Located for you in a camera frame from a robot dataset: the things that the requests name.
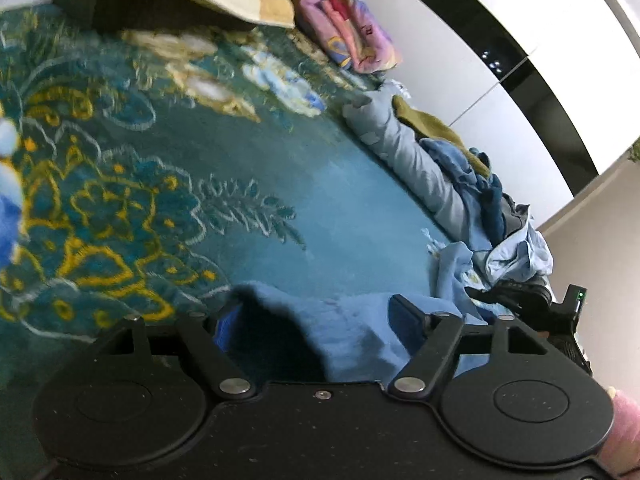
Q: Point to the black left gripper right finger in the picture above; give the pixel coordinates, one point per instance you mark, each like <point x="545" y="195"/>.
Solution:
<point x="432" y="354"/>

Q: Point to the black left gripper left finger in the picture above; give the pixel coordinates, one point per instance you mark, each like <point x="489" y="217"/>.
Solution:
<point x="222" y="376"/>

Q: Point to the light blue fleece garment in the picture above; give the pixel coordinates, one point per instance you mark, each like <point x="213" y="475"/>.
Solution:
<point x="276" y="337"/>

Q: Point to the person right hand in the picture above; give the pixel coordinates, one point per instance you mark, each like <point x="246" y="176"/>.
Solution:
<point x="621" y="451"/>

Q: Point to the pale blue crumpled shirt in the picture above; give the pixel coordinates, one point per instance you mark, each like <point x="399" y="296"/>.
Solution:
<point x="523" y="254"/>

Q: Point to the dark blue garment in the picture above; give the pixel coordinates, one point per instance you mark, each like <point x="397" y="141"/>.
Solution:
<point x="491" y="206"/>

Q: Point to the blue crumpled garment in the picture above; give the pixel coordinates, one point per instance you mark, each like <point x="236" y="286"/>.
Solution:
<point x="466" y="182"/>

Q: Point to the teal floral bed blanket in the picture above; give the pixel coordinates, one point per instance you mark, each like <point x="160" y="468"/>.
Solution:
<point x="160" y="170"/>

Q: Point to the olive green garment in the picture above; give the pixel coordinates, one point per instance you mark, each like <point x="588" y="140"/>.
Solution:
<point x="426" y="125"/>

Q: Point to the grey blue folded quilt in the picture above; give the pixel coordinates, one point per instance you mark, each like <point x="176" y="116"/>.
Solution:
<point x="371" y="117"/>

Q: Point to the pink folded blanket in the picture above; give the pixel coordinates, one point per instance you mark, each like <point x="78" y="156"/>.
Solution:
<point x="349" y="34"/>

